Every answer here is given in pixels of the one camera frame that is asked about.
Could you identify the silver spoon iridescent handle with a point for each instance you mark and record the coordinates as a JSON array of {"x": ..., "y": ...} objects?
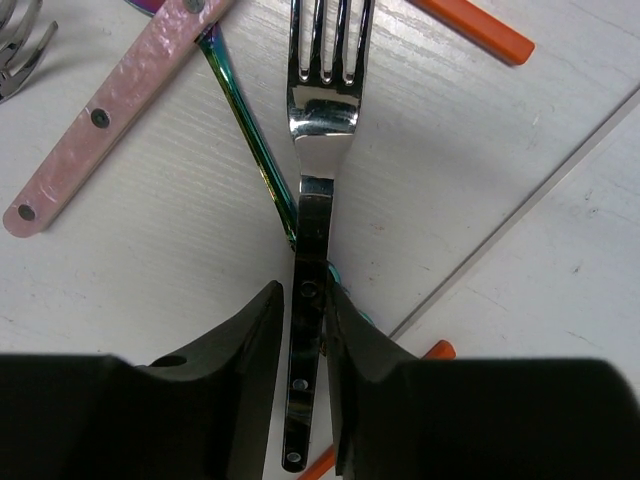
[{"x": 213, "y": 47}]

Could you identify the orange chopstick upper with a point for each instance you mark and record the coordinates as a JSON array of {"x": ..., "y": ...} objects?
[{"x": 484, "y": 30}]

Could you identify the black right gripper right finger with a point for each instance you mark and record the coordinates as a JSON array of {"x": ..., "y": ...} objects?
[{"x": 396, "y": 416}]

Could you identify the gold spoon pink handle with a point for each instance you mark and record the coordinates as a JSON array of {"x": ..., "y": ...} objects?
[{"x": 149, "y": 62}]

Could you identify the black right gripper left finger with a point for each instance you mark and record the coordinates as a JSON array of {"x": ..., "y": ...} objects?
[{"x": 200, "y": 412}]

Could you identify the white chopstick short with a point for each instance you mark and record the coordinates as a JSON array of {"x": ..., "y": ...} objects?
[{"x": 594, "y": 143}]

